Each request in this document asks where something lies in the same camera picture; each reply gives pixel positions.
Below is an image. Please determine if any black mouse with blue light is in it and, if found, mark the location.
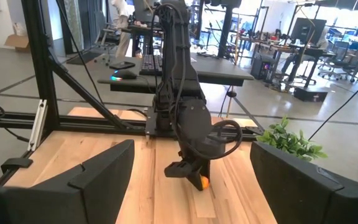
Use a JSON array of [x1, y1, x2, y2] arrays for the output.
[[110, 68, 138, 82]]

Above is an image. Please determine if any black computer tower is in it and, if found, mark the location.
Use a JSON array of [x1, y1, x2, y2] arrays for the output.
[[250, 54, 275, 80]]

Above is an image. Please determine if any black keyboard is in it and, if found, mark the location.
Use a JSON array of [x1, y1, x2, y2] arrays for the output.
[[139, 54, 164, 77]]

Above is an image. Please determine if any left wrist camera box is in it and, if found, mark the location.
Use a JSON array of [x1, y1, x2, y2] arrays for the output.
[[163, 160, 195, 179]]

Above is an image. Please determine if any black smartphone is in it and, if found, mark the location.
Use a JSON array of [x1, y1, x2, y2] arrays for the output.
[[109, 61, 136, 70]]

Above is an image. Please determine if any black table clamp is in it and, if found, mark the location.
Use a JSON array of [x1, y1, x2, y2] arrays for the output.
[[1, 157, 34, 174]]

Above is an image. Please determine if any black aluminium rig frame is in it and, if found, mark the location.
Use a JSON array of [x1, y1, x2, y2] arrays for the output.
[[0, 0, 260, 187]]

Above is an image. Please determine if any thin black diagonal cable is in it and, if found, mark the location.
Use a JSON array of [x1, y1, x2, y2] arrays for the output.
[[308, 71, 358, 141]]

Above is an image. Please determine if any brown cardboard box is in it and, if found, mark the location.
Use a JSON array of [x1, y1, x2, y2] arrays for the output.
[[4, 33, 30, 52]]

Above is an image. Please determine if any silver frame bracket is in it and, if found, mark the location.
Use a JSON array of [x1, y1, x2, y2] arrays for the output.
[[27, 99, 48, 152]]

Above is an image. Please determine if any dark grey desk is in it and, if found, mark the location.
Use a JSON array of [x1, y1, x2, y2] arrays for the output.
[[97, 52, 254, 94]]

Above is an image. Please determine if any green plant in white pot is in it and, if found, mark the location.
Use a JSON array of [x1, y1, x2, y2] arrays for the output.
[[255, 116, 328, 162]]

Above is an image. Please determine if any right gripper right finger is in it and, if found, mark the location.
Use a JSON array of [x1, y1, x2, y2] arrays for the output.
[[249, 141, 344, 224]]

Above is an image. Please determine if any person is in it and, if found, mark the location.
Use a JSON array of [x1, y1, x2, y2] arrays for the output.
[[110, 0, 136, 60]]

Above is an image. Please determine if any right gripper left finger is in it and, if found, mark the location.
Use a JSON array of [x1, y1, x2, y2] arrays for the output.
[[4, 139, 135, 224]]

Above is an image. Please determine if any black office monitor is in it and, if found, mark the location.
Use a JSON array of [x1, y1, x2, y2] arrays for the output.
[[290, 17, 328, 46]]

